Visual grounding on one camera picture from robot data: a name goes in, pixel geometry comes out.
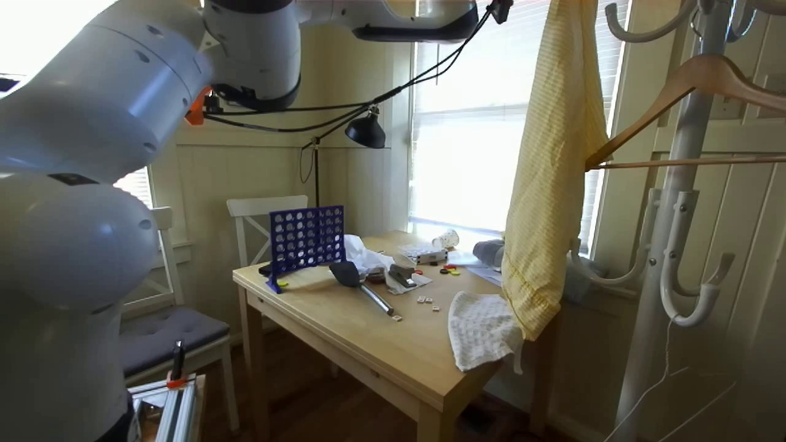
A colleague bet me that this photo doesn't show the white wooden chair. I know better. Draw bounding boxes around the white wooden chair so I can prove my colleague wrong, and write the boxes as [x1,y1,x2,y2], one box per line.
[224,194,312,270]

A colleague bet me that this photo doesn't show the brown tape roll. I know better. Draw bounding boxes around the brown tape roll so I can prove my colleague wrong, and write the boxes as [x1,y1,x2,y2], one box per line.
[414,242,449,267]

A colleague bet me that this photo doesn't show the black floor lamp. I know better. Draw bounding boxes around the black floor lamp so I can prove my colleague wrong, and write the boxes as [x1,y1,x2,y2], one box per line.
[298,107,391,209]

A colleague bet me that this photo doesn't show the white window blinds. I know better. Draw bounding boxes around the white window blinds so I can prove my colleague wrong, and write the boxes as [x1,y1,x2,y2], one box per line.
[114,168,157,211]
[407,0,633,251]

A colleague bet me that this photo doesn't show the white terry towel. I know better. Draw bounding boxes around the white terry towel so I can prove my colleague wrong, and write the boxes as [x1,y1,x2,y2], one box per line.
[446,291,529,375]

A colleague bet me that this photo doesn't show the wooden clothes hanger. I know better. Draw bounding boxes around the wooden clothes hanger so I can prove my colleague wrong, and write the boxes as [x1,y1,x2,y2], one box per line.
[583,54,786,174]

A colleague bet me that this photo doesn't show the white open box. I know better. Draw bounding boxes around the white open box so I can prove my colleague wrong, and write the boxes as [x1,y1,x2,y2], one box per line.
[126,371,210,442]

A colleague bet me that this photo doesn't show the black cable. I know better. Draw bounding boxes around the black cable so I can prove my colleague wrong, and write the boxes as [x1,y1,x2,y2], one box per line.
[204,5,498,137]

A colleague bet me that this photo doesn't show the white wire hanger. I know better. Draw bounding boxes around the white wire hanger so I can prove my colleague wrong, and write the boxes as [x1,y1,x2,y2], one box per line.
[600,317,786,442]

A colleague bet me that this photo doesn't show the white coat stand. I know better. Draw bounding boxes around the white coat stand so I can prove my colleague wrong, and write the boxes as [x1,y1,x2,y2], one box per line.
[567,0,786,442]

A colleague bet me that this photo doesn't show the white chair grey cushion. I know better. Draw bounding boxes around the white chair grey cushion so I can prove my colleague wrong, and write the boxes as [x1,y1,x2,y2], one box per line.
[118,205,243,434]

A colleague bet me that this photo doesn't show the wooden table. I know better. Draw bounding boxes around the wooden table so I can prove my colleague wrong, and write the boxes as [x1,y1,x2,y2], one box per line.
[231,233,560,442]

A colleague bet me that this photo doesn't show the blue connect four grid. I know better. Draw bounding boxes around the blue connect four grid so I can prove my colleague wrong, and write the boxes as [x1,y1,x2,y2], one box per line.
[265,205,349,287]

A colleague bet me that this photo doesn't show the cream oblong object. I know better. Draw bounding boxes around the cream oblong object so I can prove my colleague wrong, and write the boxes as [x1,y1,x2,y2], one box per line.
[274,264,342,294]

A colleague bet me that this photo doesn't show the yellow striped towel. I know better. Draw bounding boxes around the yellow striped towel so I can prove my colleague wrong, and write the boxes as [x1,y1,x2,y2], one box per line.
[498,0,610,345]

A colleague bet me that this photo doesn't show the white crumpled cloth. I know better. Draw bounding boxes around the white crumpled cloth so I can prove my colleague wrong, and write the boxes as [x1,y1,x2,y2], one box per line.
[342,233,396,282]

